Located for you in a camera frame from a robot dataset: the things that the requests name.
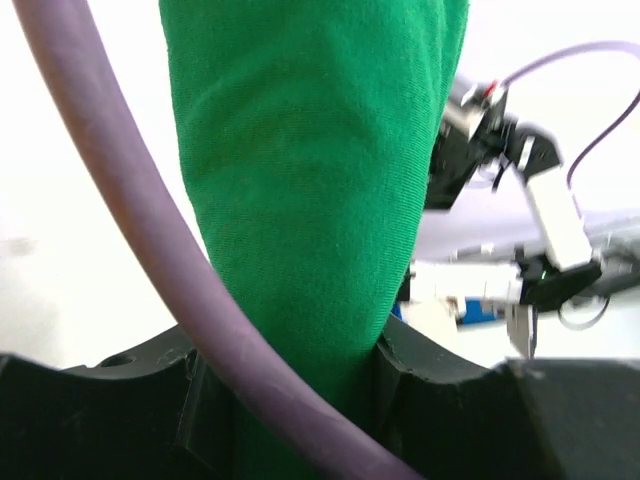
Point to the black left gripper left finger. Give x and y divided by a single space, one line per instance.
155 411

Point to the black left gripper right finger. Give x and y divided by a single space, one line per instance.
449 418

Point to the green t-shirt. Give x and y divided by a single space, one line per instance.
305 130

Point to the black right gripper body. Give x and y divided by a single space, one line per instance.
454 161

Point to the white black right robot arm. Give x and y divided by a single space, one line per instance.
526 283

